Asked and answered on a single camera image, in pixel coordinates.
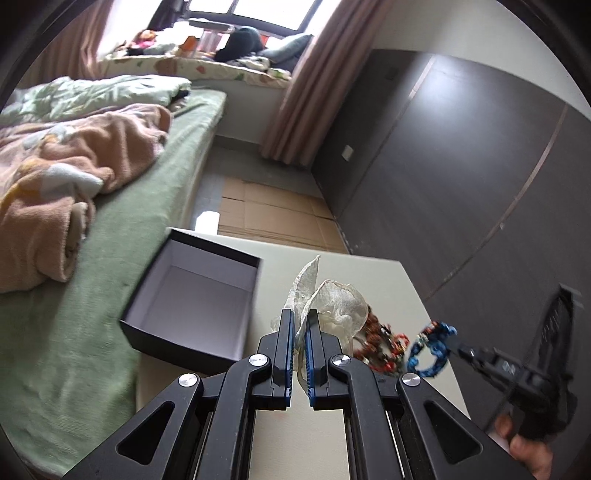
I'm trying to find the light green floral quilt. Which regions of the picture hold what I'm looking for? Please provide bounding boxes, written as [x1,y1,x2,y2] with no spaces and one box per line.
[1,74,191,127]

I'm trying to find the brown rudraksha bead bracelet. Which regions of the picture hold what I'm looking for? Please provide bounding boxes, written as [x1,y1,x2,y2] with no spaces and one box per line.
[351,303,411,375]

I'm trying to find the person's right hand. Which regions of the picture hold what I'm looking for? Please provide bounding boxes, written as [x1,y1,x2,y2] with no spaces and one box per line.
[495,414,554,480]

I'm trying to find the blue beaded bracelet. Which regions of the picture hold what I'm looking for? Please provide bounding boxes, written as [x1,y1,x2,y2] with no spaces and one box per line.
[406,320,459,378]

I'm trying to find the pink curtain right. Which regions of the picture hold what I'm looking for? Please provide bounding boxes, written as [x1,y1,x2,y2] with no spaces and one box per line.
[260,0,394,168]

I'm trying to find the flattened cardboard sheets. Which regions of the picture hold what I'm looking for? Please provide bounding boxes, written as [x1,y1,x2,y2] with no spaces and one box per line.
[218,177,349,254]

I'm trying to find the black bag on sill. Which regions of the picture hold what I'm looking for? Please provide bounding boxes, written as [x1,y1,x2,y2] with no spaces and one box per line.
[213,26,263,63]

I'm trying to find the white bed frame side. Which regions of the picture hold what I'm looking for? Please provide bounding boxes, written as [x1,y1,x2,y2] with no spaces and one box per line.
[170,89,226,228]

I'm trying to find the pink curtain left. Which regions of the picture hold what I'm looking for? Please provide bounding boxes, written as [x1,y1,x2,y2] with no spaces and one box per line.
[19,0,113,87]

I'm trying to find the pink curtain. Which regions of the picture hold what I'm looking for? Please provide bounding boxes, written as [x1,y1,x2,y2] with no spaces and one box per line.
[19,0,113,87]
[260,0,394,168]

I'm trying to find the floral window seat cushion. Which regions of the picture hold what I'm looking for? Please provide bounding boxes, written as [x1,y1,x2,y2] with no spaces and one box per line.
[98,55,291,89]

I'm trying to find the grey pillow on sill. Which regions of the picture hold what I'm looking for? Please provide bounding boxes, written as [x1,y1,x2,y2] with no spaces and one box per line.
[257,34,314,73]

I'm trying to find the green bed sheet mattress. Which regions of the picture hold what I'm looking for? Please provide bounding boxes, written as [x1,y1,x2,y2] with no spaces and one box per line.
[1,89,226,479]

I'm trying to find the black jewelry box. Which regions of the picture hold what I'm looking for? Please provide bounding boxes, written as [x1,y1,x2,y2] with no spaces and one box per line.
[119,229,262,376]

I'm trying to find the dark wardrobe doors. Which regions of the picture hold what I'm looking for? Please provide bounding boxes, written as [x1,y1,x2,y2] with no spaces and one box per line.
[312,49,590,357]

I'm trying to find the pink fleece blanket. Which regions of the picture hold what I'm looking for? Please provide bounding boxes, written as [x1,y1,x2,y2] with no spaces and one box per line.
[1,104,172,292]

